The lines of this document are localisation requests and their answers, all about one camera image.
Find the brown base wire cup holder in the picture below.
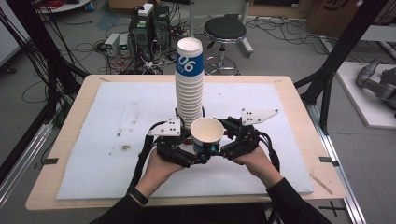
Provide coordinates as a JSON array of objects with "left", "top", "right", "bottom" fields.
[{"left": 173, "top": 105, "right": 206, "bottom": 146}]

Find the person's left hand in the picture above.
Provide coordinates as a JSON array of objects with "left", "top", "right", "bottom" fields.
[{"left": 135, "top": 148, "right": 185, "bottom": 199}]

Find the white box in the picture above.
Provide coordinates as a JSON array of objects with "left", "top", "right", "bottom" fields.
[{"left": 137, "top": 3, "right": 155, "bottom": 18}]

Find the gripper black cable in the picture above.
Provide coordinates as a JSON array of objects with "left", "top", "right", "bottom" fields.
[
  {"left": 257, "top": 130, "right": 281, "bottom": 173},
  {"left": 129, "top": 120, "right": 169, "bottom": 189}
]

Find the blue label paper cup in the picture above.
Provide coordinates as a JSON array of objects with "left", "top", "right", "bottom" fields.
[{"left": 190, "top": 117, "right": 225, "bottom": 156}]

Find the white platform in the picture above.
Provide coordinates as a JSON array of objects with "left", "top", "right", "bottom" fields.
[{"left": 335, "top": 60, "right": 396, "bottom": 131}]

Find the white table mat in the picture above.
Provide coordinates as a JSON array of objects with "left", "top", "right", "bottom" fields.
[{"left": 55, "top": 81, "right": 315, "bottom": 200}]

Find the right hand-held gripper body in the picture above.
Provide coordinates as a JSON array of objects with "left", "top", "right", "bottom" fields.
[{"left": 228, "top": 107, "right": 279, "bottom": 161}]

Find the grey power supply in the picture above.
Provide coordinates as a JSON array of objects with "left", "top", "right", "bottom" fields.
[
  {"left": 104, "top": 32, "right": 121, "bottom": 58},
  {"left": 119, "top": 33, "right": 132, "bottom": 58}
]

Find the black round stool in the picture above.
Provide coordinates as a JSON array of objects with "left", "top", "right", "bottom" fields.
[{"left": 204, "top": 16, "right": 255, "bottom": 76}]

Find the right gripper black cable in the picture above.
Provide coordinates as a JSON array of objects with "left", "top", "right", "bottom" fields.
[{"left": 257, "top": 130, "right": 281, "bottom": 173}]

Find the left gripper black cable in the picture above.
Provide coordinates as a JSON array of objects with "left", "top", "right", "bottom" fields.
[{"left": 129, "top": 120, "right": 169, "bottom": 189}]

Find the aluminium rail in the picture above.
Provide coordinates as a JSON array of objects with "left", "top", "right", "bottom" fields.
[
  {"left": 306, "top": 102, "right": 369, "bottom": 224},
  {"left": 0, "top": 120, "right": 54, "bottom": 207}
]

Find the black computer tower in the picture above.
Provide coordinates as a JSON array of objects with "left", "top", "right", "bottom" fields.
[
  {"left": 153, "top": 6, "right": 173, "bottom": 51},
  {"left": 129, "top": 12, "right": 156, "bottom": 63}
]

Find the large cardboard box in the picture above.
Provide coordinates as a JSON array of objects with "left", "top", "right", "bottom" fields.
[{"left": 306, "top": 0, "right": 388, "bottom": 39}]

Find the white round table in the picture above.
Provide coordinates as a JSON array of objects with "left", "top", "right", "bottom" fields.
[{"left": 36, "top": 0, "right": 92, "bottom": 14}]

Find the black tape strip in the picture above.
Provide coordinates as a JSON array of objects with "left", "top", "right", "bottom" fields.
[
  {"left": 318, "top": 156, "right": 341, "bottom": 168},
  {"left": 34, "top": 157, "right": 60, "bottom": 171}
]

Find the black frame post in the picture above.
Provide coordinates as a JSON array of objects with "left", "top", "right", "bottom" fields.
[
  {"left": 293, "top": 0, "right": 389, "bottom": 135},
  {"left": 6, "top": 0, "right": 90, "bottom": 83}
]

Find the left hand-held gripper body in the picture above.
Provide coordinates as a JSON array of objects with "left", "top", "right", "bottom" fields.
[{"left": 147, "top": 117, "right": 188, "bottom": 169}]

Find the person's right hand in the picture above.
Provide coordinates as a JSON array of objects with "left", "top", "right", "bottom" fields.
[{"left": 232, "top": 145, "right": 283, "bottom": 189}]

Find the stack of white paper cups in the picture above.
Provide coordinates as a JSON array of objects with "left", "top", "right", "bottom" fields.
[{"left": 175, "top": 36, "right": 205, "bottom": 130}]

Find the black tape cross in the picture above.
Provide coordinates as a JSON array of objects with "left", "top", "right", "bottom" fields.
[{"left": 318, "top": 200, "right": 347, "bottom": 217}]

